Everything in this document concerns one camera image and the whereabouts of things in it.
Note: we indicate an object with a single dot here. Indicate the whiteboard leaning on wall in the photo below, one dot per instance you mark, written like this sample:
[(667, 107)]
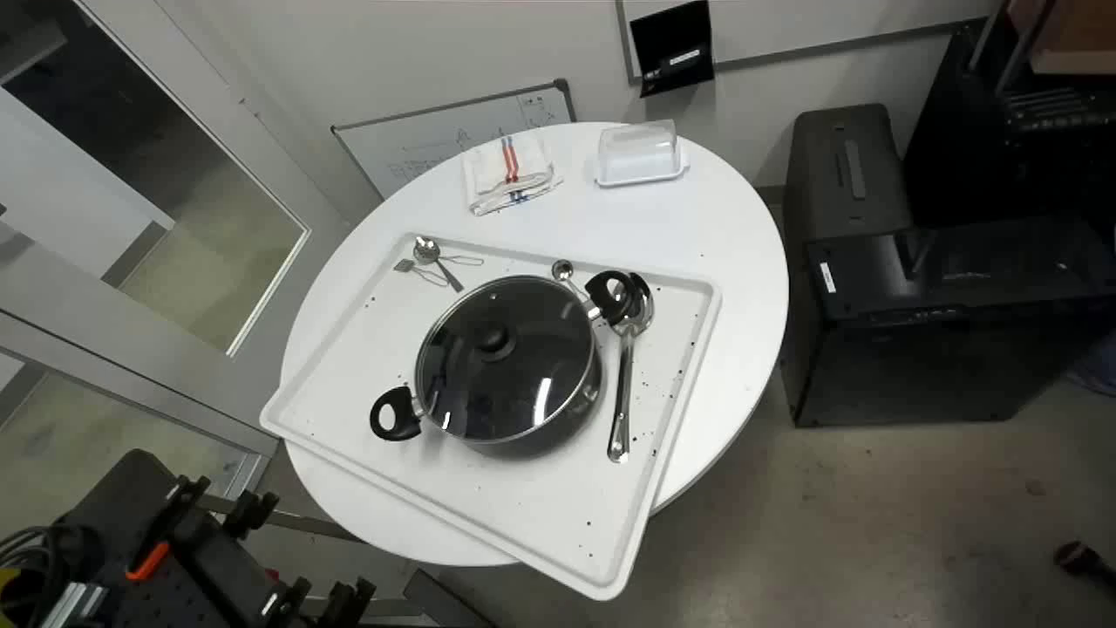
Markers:
[(406, 145)]

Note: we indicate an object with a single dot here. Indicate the small steel spoon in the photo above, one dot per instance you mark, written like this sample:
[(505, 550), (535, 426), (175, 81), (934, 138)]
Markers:
[(428, 254)]

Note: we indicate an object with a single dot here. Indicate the black cabinet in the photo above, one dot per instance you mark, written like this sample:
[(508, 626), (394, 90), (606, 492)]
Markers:
[(898, 322)]

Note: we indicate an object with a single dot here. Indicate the glass pot lid black knob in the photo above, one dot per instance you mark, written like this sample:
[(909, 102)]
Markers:
[(508, 362)]

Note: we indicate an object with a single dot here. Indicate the black cooking pot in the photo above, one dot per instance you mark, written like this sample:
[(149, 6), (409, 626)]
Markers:
[(394, 418)]

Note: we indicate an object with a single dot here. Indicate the clear plastic butter dish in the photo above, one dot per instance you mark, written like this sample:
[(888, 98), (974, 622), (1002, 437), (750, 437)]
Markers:
[(638, 154)]

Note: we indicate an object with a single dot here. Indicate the white plastic tray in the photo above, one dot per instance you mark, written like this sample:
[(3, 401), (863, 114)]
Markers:
[(570, 515)]

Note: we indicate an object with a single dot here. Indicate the white round table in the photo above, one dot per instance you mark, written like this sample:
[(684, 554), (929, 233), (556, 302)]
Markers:
[(705, 220)]

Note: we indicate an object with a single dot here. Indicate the black wall-mounted holder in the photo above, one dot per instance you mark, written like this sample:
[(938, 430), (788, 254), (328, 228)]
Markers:
[(676, 47)]

